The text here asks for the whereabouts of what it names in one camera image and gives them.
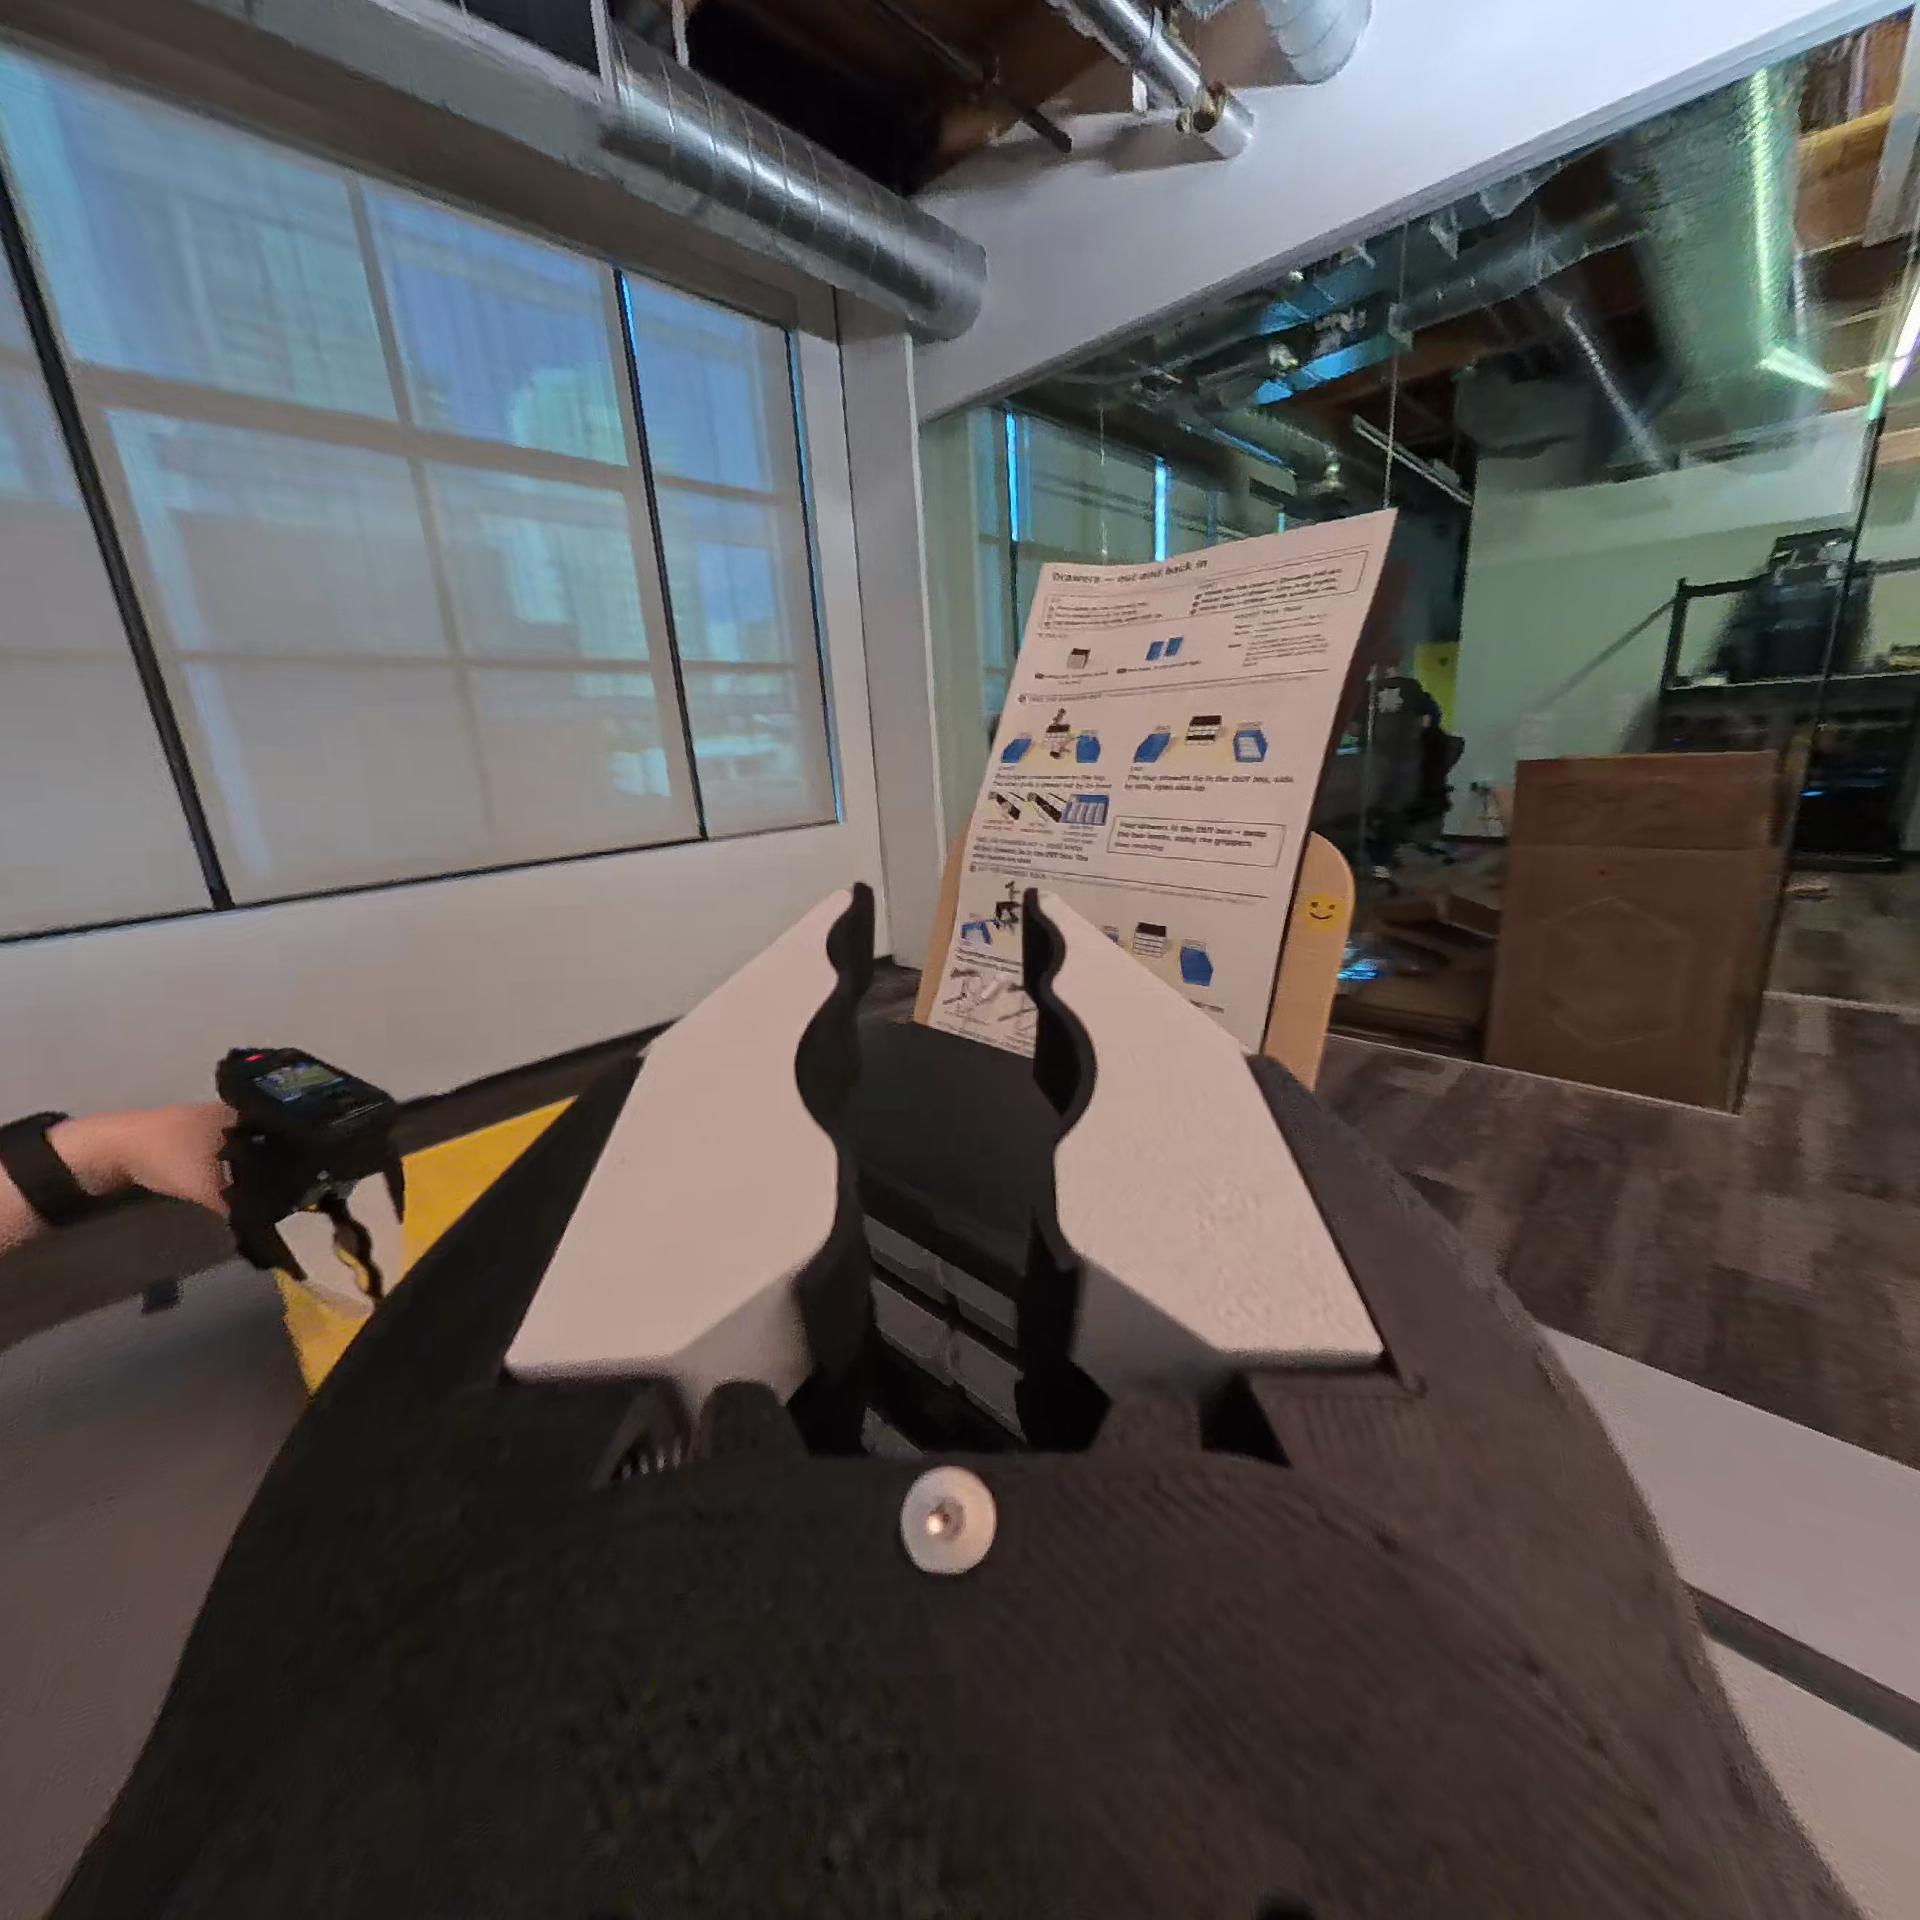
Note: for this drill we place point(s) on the silver ventilation duct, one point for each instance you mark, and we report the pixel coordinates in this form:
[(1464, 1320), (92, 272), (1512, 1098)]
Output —
[(781, 194)]

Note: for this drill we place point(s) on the black office chair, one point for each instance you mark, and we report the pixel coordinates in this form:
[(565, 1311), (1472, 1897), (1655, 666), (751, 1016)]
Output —
[(1414, 765)]

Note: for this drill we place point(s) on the printed instruction sheet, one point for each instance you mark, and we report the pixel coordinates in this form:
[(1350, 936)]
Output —
[(1184, 750)]

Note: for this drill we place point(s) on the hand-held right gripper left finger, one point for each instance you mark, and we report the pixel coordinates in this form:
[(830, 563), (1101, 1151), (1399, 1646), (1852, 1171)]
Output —
[(704, 1185)]

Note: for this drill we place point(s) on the flat cardboard sheets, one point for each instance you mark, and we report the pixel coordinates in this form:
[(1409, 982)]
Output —
[(1424, 974)]

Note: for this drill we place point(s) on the wooden sheet stand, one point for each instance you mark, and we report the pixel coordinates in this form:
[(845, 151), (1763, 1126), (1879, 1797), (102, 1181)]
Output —
[(1308, 990)]

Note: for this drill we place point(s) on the large window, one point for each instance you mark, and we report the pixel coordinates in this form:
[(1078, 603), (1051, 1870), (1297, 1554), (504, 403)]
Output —
[(375, 570)]

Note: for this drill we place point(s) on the yellow plastic bin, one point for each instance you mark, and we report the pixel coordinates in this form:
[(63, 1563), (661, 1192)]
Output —
[(452, 1185)]

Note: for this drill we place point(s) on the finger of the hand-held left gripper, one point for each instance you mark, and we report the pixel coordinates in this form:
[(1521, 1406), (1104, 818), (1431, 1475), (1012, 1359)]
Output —
[(359, 1257)]

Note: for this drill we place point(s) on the brown cardboard box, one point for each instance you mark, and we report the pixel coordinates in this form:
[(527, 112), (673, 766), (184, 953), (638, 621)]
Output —
[(1636, 931)]

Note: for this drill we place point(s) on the silver ceiling pipe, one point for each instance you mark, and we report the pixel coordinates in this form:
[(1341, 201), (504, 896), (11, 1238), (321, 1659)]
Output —
[(1184, 61)]

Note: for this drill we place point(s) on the black drawer cabinet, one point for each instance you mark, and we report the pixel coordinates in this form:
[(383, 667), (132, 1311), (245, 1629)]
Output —
[(955, 1185)]

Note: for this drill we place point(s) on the person's left hand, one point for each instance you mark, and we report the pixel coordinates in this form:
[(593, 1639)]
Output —
[(158, 1152)]

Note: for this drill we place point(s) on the black shelf rack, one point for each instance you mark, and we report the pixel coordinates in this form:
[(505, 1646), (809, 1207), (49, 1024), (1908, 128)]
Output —
[(1799, 704)]

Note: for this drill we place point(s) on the black wristband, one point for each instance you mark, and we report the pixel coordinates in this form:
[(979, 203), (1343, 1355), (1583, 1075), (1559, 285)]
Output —
[(37, 1167)]

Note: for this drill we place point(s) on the yellow smiley sticker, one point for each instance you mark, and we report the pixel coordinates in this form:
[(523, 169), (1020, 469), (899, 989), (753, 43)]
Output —
[(1319, 911)]

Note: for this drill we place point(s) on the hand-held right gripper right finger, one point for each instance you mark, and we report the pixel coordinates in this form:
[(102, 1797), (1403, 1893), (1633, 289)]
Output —
[(1201, 1200)]

